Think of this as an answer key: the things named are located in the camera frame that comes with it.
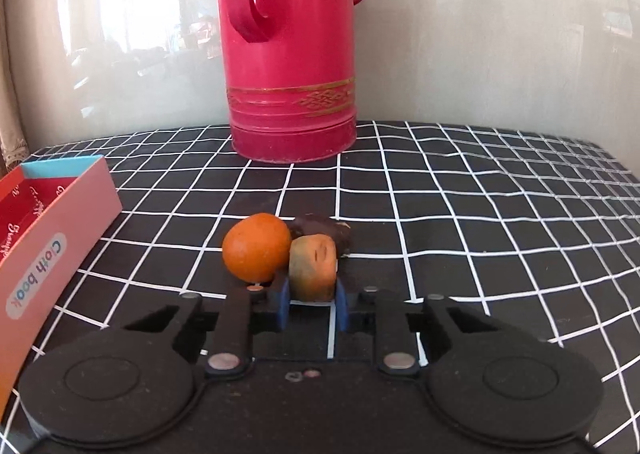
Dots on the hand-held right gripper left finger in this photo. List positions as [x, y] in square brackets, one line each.
[280, 303]

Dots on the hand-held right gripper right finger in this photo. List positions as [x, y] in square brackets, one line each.
[343, 304]

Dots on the brown bread-like toy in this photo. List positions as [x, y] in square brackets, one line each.
[312, 266]

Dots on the large tangerine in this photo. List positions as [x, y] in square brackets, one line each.
[256, 248]

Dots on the colourful cardboard box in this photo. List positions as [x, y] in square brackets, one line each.
[55, 244]

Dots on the dark dried date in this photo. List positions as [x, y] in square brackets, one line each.
[327, 230]

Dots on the black checked tablecloth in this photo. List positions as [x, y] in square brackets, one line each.
[475, 214]

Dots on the red thermos flask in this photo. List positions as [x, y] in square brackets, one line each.
[285, 59]

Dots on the beige curtain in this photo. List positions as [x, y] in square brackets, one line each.
[9, 134]

